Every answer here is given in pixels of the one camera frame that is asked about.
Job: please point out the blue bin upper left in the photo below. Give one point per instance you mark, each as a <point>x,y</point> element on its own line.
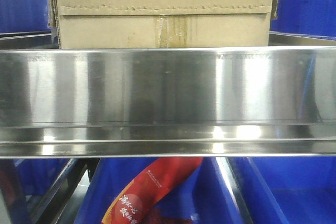
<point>18,16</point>

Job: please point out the blue bin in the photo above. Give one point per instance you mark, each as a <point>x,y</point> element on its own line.
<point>309,17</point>
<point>18,16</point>
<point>287,189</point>
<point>202,198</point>
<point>37,175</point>

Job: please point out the blue bin front right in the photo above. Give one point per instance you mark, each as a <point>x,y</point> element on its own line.
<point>287,189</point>

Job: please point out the stainless steel shelf rail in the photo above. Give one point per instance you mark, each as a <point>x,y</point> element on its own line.
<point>245,101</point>

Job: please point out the blue bin lower left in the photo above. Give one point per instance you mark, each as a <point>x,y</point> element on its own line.
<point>37,175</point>

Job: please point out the red snack bag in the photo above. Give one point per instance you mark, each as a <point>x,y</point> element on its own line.
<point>151,185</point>

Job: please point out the blue bin front centre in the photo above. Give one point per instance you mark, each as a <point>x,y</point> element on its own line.
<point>202,198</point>

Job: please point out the worn brown cardboard box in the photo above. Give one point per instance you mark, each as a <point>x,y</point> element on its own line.
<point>97,24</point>

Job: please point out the blue bin upper right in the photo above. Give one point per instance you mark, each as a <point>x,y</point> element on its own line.
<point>309,17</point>

